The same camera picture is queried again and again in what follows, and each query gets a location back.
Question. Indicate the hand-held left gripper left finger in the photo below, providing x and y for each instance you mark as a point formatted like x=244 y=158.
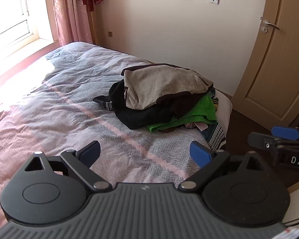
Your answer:
x=91 y=151

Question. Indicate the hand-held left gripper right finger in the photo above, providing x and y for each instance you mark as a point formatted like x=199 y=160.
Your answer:
x=200 y=154

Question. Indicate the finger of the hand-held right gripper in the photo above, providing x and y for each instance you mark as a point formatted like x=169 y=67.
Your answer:
x=286 y=132
x=263 y=142

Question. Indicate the black garment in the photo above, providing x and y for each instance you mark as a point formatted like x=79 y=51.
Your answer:
x=139 y=115

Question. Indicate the beige and brown sweater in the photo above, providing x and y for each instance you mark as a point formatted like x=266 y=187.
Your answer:
x=159 y=84

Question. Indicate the navy white striped garment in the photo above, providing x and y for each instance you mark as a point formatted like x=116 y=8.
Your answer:
x=215 y=134

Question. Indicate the pink garment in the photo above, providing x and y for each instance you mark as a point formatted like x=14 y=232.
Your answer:
x=198 y=125

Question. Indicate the green knit garment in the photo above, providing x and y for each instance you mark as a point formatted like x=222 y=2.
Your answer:
x=201 y=109

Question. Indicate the pink grey herringbone blanket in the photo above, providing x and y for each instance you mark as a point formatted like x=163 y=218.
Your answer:
x=64 y=104

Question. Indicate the wooden door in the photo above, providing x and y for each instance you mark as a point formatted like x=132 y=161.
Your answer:
x=284 y=67

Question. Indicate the wooden pole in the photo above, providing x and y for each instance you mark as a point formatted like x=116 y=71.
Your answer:
x=93 y=27

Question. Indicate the pink curtain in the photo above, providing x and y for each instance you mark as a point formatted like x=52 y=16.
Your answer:
x=69 y=12

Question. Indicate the window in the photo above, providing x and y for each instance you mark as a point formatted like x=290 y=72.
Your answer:
x=12 y=12

